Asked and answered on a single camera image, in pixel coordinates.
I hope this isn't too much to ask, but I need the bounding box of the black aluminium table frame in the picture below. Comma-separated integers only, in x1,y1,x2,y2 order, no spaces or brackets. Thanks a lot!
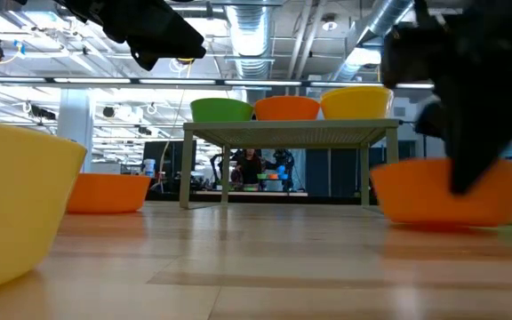
142,188,388,208

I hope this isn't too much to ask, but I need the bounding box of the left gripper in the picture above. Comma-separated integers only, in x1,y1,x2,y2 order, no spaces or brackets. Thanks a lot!
53,0,207,71

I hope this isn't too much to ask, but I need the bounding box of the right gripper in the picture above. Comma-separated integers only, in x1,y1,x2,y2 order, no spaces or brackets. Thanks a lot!
415,0,512,196

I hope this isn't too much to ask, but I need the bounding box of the green plastic mini bowl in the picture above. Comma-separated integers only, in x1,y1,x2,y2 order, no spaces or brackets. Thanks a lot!
189,97,255,124

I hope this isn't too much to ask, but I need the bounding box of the yellow plastic mini bowl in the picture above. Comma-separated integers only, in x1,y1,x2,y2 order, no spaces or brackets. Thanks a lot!
320,92,395,120
320,85,395,96
0,117,89,297

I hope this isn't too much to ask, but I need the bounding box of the black monitor screen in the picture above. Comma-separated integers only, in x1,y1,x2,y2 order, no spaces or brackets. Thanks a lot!
142,140,197,180

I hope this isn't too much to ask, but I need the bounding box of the red plastic mini bowl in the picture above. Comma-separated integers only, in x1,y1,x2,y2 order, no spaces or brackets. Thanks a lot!
253,95,322,122
370,157,512,228
66,172,153,214

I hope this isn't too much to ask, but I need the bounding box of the person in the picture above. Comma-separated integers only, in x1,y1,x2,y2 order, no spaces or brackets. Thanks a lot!
234,148,264,192

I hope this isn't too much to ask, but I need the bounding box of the green perforated metal shelf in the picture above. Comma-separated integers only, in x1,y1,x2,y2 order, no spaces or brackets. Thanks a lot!
180,117,402,210

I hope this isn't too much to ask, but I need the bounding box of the white column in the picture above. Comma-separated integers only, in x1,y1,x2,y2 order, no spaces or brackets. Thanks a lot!
57,88,96,175

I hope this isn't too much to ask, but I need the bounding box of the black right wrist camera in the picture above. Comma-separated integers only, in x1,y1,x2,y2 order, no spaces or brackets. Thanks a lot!
380,20,444,89

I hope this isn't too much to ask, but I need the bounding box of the silver ceiling duct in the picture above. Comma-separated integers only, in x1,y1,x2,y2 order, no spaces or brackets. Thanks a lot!
331,0,417,81
223,0,276,81

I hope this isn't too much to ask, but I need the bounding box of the long ceiling light strip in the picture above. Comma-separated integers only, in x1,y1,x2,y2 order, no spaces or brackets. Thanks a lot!
0,76,436,91

